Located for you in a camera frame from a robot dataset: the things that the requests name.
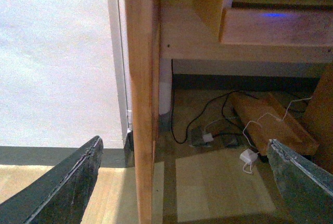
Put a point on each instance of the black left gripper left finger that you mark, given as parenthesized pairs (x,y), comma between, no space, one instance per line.
(62,194)

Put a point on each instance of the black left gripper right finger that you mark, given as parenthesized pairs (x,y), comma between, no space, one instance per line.
(305,187)

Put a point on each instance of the white charger adapter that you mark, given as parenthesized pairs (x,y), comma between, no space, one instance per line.
(248,156)

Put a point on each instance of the wooden footrest board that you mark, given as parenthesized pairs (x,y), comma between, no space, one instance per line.
(266,119)

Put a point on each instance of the floor power strip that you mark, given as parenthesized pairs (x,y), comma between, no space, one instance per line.
(199,138)

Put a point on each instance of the white plug in strip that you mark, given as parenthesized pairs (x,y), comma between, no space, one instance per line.
(208,137)

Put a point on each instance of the wooden pull-out desk drawer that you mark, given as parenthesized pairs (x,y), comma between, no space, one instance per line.
(276,27)

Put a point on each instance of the wooden desk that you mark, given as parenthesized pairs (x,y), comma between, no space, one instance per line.
(189,29)

